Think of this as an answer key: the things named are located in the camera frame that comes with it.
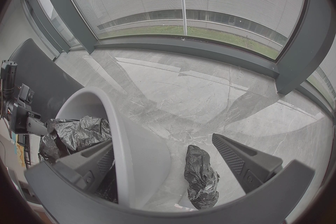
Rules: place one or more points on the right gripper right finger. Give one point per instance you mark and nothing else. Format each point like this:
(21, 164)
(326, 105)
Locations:
(252, 162)

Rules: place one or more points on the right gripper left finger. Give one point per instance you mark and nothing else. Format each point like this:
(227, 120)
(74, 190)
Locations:
(84, 165)

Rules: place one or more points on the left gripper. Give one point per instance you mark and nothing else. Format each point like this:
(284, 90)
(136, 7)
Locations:
(21, 120)

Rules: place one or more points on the black plastic bag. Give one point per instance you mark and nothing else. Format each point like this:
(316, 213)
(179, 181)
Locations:
(78, 131)

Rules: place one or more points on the white trash bin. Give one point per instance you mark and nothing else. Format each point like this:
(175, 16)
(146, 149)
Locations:
(141, 154)

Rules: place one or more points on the crumpled black plastic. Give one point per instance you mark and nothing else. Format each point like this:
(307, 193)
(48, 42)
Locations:
(199, 173)

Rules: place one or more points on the dark grey round chair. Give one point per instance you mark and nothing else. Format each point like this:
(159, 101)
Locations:
(44, 73)

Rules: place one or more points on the crumpled white paper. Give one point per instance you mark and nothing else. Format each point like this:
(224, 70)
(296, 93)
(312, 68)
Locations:
(183, 204)

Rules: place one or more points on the window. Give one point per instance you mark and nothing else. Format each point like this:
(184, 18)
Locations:
(183, 45)

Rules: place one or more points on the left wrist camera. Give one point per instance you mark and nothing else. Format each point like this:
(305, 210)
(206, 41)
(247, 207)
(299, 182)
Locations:
(26, 94)

